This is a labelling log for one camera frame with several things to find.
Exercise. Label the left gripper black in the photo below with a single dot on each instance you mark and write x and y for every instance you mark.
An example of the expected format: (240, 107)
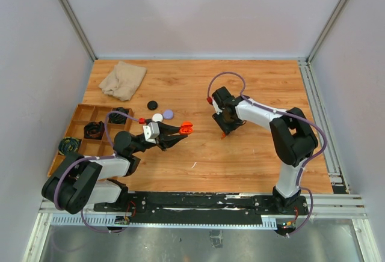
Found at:
(165, 140)

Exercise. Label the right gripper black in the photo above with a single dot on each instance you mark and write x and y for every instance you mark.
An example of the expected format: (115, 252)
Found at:
(226, 128)

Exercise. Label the orange round charging case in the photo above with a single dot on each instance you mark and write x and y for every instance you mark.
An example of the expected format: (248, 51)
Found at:
(186, 128)

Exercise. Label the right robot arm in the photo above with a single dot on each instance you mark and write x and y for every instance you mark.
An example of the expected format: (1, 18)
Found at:
(294, 140)

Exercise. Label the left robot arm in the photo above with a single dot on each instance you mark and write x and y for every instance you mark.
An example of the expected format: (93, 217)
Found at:
(83, 180)

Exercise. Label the white round charging case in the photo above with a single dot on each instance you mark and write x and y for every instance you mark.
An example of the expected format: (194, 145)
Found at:
(157, 117)

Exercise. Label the purple round charging case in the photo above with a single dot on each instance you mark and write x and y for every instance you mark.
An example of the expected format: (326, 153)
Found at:
(168, 114)

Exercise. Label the black round charging case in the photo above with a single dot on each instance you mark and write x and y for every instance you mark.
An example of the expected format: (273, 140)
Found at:
(152, 105)

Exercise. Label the beige folded cloth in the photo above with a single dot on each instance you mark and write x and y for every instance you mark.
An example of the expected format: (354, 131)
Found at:
(123, 81)

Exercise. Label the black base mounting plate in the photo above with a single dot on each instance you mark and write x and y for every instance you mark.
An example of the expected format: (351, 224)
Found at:
(202, 208)

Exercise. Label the wooden compartment tray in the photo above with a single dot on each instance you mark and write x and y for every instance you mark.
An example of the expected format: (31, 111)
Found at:
(90, 130)

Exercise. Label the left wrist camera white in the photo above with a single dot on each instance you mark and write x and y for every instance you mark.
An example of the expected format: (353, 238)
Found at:
(151, 132)

